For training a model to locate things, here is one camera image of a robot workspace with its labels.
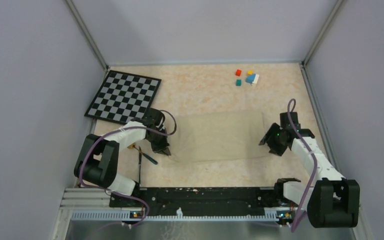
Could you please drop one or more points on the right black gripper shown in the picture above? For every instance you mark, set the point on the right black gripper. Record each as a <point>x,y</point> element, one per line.
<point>268,138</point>

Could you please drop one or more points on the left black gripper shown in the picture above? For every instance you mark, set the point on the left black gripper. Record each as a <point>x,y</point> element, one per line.
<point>161,148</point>

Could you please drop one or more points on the beige cloth napkin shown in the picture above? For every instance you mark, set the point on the beige cloth napkin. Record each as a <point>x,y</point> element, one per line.
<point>220,136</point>

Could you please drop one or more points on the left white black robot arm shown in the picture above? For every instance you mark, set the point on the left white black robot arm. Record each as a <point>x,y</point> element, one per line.
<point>97,163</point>

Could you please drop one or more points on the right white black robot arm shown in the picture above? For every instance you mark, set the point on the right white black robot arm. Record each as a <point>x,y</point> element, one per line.
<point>329,199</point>

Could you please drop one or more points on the white block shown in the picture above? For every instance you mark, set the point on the white block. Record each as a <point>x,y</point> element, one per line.
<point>256,78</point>

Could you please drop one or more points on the blue block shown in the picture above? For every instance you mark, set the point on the blue block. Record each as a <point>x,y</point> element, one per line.
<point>249,79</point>

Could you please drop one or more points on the red cube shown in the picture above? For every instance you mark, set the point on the red cube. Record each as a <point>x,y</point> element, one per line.
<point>238,72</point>

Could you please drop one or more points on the black grey checkerboard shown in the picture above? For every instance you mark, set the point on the black grey checkerboard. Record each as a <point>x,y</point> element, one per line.
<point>122,97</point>

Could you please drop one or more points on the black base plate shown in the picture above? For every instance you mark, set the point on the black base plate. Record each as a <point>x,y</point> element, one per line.
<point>204,201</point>

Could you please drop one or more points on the aluminium frame rail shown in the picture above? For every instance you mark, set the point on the aluminium frame rail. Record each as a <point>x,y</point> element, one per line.
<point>91,203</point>

